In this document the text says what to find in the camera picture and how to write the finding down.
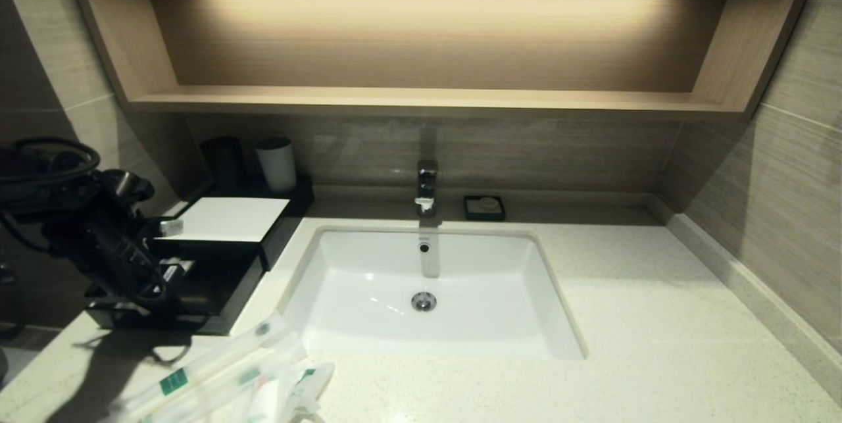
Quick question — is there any black amenity box drawer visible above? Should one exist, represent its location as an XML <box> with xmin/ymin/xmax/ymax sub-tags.
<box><xmin>86</xmin><ymin>239</ymin><xmax>265</xmax><ymax>337</ymax></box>

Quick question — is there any long packet with green label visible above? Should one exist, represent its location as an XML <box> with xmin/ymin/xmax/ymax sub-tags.
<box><xmin>125</xmin><ymin>311</ymin><xmax>290</xmax><ymax>420</ymax></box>

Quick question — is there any long clear toothbrush packet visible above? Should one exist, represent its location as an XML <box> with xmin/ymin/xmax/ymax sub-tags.
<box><xmin>141</xmin><ymin>334</ymin><xmax>310</xmax><ymax>423</ymax></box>

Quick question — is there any clear bag with white tube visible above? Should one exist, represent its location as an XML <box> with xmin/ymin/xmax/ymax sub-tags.
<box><xmin>250</xmin><ymin>361</ymin><xmax>336</xmax><ymax>423</ymax></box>

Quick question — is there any white paper sheet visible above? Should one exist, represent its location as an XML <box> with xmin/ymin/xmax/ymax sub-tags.
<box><xmin>172</xmin><ymin>197</ymin><xmax>291</xmax><ymax>243</ymax></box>

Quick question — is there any black cup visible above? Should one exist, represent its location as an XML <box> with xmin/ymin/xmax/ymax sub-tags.
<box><xmin>201</xmin><ymin>137</ymin><xmax>246</xmax><ymax>189</ymax></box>

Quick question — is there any white cup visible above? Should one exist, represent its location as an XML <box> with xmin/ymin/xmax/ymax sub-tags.
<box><xmin>255</xmin><ymin>138</ymin><xmax>297</xmax><ymax>195</ymax></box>

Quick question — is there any chrome faucet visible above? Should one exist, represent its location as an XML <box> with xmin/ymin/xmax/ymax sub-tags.
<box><xmin>414</xmin><ymin>160</ymin><xmax>440</xmax><ymax>218</ymax></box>

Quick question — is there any black soap dish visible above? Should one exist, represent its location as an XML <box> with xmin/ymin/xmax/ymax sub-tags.
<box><xmin>464</xmin><ymin>196</ymin><xmax>506</xmax><ymax>222</ymax></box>

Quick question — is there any white sink basin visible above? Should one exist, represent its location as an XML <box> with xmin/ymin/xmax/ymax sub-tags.
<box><xmin>280</xmin><ymin>226</ymin><xmax>587</xmax><ymax>361</ymax></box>

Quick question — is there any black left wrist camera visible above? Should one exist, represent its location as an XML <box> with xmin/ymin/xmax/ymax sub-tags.
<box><xmin>102</xmin><ymin>170</ymin><xmax>156</xmax><ymax>204</ymax></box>

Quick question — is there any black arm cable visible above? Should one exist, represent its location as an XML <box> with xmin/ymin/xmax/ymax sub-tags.
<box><xmin>0</xmin><ymin>138</ymin><xmax>101</xmax><ymax>187</ymax></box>

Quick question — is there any wooden wall shelf niche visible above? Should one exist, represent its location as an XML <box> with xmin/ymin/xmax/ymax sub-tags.
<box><xmin>59</xmin><ymin>0</ymin><xmax>826</xmax><ymax>122</ymax></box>

